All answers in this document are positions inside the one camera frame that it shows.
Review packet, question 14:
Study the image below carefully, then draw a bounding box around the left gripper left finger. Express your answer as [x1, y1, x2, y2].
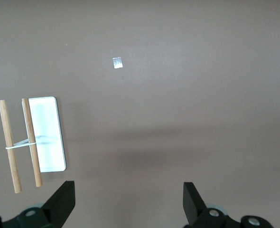
[0, 180, 76, 228]

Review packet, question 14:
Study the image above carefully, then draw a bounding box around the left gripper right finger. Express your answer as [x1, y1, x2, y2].
[183, 182, 274, 228]

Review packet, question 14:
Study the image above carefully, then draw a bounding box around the white rectangular tray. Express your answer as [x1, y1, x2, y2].
[22, 96, 67, 172]

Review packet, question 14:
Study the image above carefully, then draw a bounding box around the white band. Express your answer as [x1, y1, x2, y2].
[5, 139, 37, 150]

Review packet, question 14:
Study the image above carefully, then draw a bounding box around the wooden stick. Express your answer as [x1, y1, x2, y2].
[0, 99, 22, 194]
[21, 98, 43, 188]

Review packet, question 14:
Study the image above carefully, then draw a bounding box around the small tape piece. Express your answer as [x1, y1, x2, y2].
[112, 57, 124, 69]

